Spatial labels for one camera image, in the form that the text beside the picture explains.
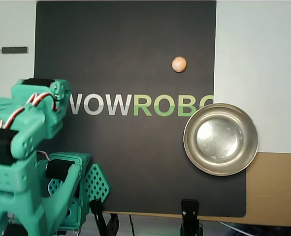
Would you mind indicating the black clamp right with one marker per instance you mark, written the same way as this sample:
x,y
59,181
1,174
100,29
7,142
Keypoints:
x,y
190,216

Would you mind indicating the black USB stick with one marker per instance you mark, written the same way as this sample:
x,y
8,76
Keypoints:
x,y
13,50

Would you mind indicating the teal 3D-printed robot arm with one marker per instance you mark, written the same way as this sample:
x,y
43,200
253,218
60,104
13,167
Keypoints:
x,y
12,172

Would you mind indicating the teal gripper with servo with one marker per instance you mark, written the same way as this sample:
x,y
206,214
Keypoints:
x,y
44,82

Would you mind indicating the white sheet under mat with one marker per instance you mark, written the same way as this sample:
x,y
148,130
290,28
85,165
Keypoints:
x,y
258,73

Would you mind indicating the black C-clamp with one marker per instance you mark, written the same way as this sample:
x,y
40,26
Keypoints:
x,y
97,216

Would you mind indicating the round metal bowl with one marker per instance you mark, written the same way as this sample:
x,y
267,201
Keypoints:
x,y
220,138

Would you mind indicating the black WOWROBO mat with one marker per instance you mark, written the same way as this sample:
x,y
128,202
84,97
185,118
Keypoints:
x,y
135,49

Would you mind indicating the small orange ball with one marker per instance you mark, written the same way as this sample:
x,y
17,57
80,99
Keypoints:
x,y
179,64

